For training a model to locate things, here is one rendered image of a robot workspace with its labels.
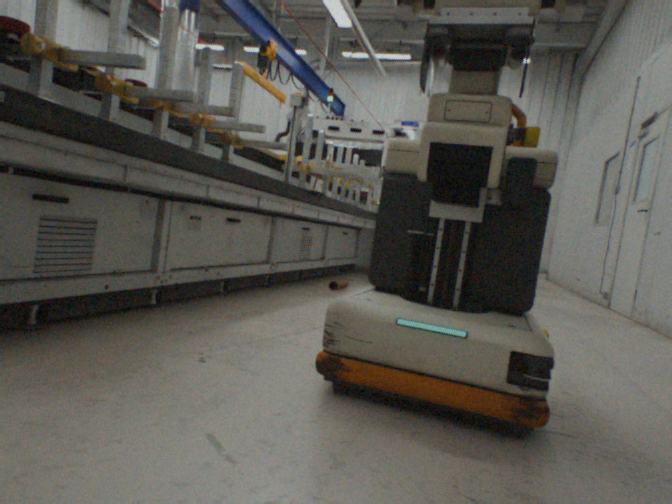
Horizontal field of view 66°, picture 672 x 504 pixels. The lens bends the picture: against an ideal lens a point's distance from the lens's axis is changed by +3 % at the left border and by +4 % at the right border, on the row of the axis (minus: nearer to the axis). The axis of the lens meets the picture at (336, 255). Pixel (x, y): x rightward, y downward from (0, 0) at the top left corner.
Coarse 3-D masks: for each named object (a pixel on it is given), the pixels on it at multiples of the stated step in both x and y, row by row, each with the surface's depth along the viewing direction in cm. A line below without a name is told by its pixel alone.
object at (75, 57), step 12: (0, 48) 142; (12, 48) 141; (60, 48) 137; (12, 60) 143; (60, 60) 137; (72, 60) 136; (84, 60) 135; (96, 60) 134; (108, 60) 133; (120, 60) 132; (132, 60) 131; (144, 60) 132
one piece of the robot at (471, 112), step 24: (432, 0) 144; (456, 0) 140; (480, 0) 138; (504, 0) 136; (528, 0) 134; (552, 0) 135; (480, 48) 138; (504, 48) 136; (456, 72) 142; (480, 72) 140; (432, 96) 142; (456, 96) 140; (480, 96) 138; (504, 96) 137; (432, 120) 142; (456, 120) 141; (480, 120) 139; (504, 120) 137; (480, 144) 135; (504, 144) 134
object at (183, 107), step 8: (128, 104) 190; (136, 104) 189; (144, 104) 188; (176, 104) 185; (184, 104) 184; (192, 104) 183; (200, 104) 182; (184, 112) 187; (192, 112) 184; (200, 112) 182; (208, 112) 181; (216, 112) 180; (224, 112) 180; (232, 112) 179
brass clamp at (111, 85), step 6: (96, 78) 156; (102, 78) 155; (108, 78) 155; (114, 78) 156; (96, 84) 156; (102, 84) 155; (108, 84) 155; (114, 84) 156; (120, 84) 159; (126, 84) 162; (102, 90) 156; (108, 90) 156; (114, 90) 157; (120, 90) 159; (120, 96) 160; (126, 96) 162; (126, 102) 167; (132, 102) 166
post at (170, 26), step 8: (168, 8) 180; (176, 8) 181; (168, 16) 180; (176, 16) 181; (168, 24) 180; (176, 24) 182; (168, 32) 180; (176, 32) 183; (168, 40) 180; (176, 40) 183; (168, 48) 180; (168, 56) 180; (160, 64) 181; (168, 64) 181; (160, 72) 181; (168, 72) 181; (160, 80) 181; (168, 80) 182; (160, 88) 182; (168, 88) 182; (160, 112) 182; (168, 112) 184; (160, 120) 182; (152, 128) 183; (160, 128) 182
